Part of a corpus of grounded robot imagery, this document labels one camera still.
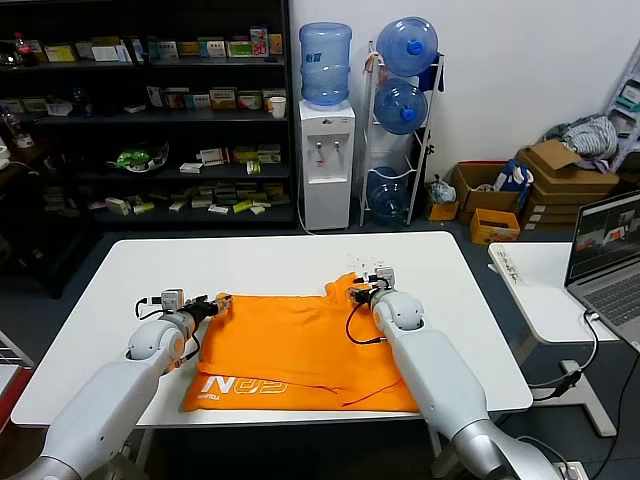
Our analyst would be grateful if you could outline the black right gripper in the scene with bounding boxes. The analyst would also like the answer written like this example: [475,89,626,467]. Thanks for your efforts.
[347,275,384,307]

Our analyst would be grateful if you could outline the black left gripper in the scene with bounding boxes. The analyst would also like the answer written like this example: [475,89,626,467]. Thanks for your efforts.
[185,294,235,321]

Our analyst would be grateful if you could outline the orange t-shirt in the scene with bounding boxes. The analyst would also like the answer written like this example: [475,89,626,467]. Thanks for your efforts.
[182,272,421,414]

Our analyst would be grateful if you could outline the pile of grey clothes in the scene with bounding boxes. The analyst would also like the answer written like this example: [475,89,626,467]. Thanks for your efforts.
[543,113,620,174]

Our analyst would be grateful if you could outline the white water dispenser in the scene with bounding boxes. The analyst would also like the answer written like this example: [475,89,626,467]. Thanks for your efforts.
[297,99,356,231]

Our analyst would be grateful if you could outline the crumpled plastic bag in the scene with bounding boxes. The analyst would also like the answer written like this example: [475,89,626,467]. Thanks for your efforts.
[427,174,458,205]

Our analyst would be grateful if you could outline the orange cardboard box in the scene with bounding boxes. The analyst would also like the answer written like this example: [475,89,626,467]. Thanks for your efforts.
[468,207,521,246]

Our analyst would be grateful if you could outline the open cardboard box red rim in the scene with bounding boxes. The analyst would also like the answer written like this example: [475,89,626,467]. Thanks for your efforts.
[451,159,523,226]

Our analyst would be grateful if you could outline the bowl with green toys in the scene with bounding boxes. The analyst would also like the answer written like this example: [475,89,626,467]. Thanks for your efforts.
[104,139,170,176]

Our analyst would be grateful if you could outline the white side table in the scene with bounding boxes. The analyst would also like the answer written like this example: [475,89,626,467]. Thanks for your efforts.
[486,240,620,439]

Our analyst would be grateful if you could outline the black shelving unit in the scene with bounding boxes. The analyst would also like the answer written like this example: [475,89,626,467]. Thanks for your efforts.
[0,0,296,231]

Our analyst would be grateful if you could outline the blue bag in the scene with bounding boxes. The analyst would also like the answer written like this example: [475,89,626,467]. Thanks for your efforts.
[493,158,534,210]

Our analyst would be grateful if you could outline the white jug rack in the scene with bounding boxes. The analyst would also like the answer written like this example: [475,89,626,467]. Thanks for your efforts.
[358,40,446,227]

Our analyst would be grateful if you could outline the yellow medicine box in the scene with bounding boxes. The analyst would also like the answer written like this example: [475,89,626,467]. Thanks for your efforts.
[208,87,238,110]

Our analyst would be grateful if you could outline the beige box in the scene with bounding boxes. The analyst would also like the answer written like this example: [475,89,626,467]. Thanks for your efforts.
[261,88,288,112]

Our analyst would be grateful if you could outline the dark blue cloth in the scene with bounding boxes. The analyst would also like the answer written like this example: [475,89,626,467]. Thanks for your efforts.
[417,52,445,93]

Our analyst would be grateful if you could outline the blue water jug with label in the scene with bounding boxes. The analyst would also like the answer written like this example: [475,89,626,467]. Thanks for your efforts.
[298,22,353,111]

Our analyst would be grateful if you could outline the pink rag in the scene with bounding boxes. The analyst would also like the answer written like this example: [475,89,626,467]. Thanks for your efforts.
[362,47,388,84]

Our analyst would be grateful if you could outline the stacked flat cardboard boxes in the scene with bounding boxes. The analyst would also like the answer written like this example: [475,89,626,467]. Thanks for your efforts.
[520,167,620,231]

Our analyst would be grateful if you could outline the red framed cart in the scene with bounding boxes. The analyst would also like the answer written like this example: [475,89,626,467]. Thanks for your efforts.
[0,325,36,431]

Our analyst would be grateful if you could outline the cardboard box with open flap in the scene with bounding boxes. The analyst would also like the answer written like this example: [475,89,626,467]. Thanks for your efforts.
[515,139,583,175]

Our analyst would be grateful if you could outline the dark blue bottle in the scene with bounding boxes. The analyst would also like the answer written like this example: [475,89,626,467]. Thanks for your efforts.
[72,87,95,119]

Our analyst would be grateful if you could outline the grey laptop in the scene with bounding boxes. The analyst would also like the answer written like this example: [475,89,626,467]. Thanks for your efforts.
[563,189,640,351]

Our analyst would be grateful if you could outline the pink colourful box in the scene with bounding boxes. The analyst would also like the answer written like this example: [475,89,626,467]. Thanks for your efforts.
[249,26,270,57]

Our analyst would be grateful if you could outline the clear plastic bottle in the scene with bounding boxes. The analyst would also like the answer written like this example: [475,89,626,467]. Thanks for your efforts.
[1,110,25,145]

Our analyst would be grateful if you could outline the dark glass teapot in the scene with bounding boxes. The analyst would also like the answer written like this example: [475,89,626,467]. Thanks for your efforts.
[0,40,23,67]

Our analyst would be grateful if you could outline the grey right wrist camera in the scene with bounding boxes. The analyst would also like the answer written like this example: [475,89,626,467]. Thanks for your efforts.
[369,267,400,292]

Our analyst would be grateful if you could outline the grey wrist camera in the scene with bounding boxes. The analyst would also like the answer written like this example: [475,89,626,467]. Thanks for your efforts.
[369,267,400,292]
[148,288,187,314]

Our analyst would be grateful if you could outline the black right camera cable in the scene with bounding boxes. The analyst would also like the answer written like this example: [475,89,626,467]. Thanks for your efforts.
[346,299,387,346]

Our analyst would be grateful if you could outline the black camera cable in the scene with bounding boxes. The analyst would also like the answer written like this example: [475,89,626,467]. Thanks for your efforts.
[346,299,387,346]
[134,296,202,372]

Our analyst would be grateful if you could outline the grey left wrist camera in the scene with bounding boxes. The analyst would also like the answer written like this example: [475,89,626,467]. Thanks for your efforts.
[148,288,187,314]

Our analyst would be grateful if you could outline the black left camera cable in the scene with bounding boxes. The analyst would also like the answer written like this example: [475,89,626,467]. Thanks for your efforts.
[134,296,202,372]

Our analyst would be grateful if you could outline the grey floor cable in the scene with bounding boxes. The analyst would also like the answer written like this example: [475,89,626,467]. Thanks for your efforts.
[517,434,569,466]

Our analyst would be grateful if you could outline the white laptop cable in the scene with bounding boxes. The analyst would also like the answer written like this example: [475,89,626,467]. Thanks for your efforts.
[529,309,600,401]

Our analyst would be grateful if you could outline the black floor cable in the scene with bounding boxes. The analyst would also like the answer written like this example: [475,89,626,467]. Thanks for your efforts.
[586,318,631,480]

